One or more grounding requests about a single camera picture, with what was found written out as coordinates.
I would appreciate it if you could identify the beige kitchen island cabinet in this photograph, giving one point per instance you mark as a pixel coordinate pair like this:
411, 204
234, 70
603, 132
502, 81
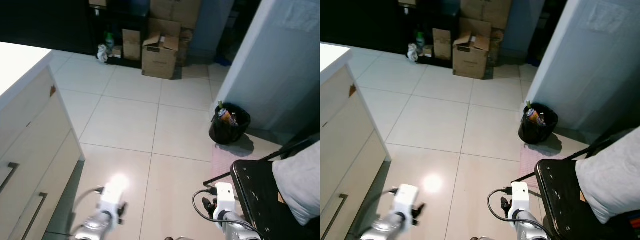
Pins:
35, 135
345, 135

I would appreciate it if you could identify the pink floor mat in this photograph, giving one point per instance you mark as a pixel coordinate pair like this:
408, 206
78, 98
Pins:
222, 160
530, 160

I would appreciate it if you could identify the black chair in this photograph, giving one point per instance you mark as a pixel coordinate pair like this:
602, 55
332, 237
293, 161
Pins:
560, 200
255, 200

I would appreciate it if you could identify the black trash bin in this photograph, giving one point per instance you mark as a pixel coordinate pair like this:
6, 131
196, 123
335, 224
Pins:
235, 132
542, 132

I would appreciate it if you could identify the orange snack wrapper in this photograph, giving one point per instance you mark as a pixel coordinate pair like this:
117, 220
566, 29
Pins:
535, 116
227, 116

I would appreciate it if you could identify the grey cushion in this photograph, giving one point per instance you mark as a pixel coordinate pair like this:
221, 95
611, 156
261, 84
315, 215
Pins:
300, 185
610, 180

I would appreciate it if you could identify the green capped bottle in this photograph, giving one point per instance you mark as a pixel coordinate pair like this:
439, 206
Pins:
220, 106
529, 106

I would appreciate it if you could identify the open cardboard box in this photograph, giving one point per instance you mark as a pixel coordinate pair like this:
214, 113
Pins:
159, 62
470, 62

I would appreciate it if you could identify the white plastic bag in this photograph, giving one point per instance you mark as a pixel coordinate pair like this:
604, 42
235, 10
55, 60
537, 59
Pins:
102, 54
413, 53

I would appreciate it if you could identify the dark brown cardboard stack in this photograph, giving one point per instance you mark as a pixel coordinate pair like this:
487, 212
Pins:
186, 47
496, 47

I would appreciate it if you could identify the tiny cardboard box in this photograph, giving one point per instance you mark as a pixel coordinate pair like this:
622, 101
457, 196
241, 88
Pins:
117, 51
428, 51

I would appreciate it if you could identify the small upright cardboard box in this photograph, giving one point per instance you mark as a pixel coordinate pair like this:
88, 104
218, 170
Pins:
131, 45
441, 45

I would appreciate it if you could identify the green and white bottle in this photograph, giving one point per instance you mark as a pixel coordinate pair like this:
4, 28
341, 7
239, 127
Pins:
109, 42
420, 42

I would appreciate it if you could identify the black shelf unit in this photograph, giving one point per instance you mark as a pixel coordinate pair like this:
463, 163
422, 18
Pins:
427, 17
117, 17

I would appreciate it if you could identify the large closed cardboard box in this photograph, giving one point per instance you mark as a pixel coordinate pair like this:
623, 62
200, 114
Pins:
175, 10
485, 10

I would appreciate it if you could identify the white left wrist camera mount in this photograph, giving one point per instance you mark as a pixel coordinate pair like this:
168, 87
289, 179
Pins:
111, 202
406, 200

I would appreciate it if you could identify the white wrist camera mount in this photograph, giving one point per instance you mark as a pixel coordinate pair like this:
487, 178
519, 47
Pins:
111, 202
225, 197
520, 197
406, 200

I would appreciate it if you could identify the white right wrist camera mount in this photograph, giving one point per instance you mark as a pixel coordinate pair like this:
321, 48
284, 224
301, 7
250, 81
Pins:
225, 197
520, 197

